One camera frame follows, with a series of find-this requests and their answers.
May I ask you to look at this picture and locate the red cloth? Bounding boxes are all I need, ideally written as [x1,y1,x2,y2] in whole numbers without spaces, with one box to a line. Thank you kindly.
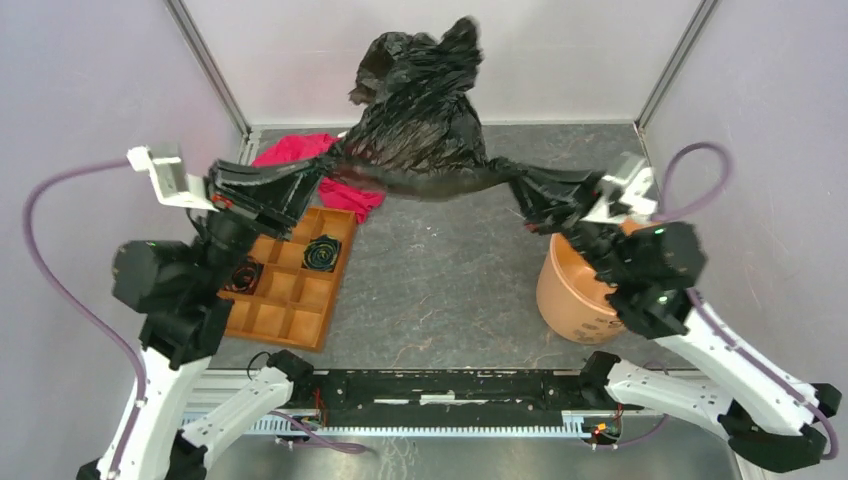
[252,133,386,224]

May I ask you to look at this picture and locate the left aluminium corner post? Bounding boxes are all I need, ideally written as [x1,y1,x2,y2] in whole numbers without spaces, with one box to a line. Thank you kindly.
[164,0,252,139]

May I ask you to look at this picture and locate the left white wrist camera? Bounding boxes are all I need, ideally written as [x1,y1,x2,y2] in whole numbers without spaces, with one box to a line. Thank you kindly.
[126,145,217,211]

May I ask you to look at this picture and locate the right aluminium corner post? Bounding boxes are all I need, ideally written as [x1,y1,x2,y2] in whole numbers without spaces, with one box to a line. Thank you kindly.
[633,0,720,137]

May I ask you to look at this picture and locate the aluminium corner post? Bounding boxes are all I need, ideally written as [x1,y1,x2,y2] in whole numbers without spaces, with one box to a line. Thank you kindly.
[164,0,252,139]
[633,0,720,137]

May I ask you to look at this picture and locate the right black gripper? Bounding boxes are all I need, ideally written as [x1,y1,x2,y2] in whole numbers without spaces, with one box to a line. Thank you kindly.
[485,156,623,283]

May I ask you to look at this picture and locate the black bag roll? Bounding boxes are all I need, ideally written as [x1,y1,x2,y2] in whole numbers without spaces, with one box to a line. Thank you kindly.
[222,256,264,295]
[302,234,342,272]

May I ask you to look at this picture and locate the orange trash bin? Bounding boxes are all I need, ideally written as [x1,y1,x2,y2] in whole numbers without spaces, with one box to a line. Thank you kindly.
[536,234,626,345]

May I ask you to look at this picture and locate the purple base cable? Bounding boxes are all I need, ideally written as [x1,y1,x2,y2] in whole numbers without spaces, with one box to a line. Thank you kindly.
[268,409,376,456]
[592,362,670,452]

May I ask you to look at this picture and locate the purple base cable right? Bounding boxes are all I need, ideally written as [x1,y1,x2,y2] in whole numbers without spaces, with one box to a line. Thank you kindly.
[592,362,670,452]

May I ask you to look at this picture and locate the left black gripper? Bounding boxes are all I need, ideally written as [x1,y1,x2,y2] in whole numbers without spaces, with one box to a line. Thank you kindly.
[203,150,344,286]

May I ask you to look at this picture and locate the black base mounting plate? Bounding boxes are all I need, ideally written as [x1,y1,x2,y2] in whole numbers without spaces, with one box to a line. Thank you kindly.
[284,369,617,428]

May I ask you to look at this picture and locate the black bag roll left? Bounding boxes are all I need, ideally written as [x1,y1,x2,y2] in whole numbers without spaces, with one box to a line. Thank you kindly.
[222,256,264,295]

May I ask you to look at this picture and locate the black trash bag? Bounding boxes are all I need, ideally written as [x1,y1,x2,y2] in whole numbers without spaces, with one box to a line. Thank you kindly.
[321,16,603,201]

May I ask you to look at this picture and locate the orange compartment tray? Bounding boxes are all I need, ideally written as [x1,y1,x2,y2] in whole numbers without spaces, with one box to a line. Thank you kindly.
[220,207,357,352]

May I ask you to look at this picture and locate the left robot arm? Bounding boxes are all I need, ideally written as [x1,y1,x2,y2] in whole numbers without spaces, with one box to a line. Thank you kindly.
[78,147,325,479]

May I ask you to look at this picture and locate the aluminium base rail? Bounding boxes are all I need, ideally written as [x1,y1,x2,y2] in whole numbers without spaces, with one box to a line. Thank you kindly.
[168,368,707,440]

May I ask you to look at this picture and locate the black bag roll right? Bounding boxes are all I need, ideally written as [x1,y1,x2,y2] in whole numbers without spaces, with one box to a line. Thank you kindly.
[302,234,342,272]

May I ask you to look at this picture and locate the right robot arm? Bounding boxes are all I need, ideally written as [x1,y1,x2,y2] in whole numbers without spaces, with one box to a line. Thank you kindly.
[509,174,842,473]

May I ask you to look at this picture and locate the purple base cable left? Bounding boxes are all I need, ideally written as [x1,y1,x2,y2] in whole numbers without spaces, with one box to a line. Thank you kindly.
[268,409,376,456]

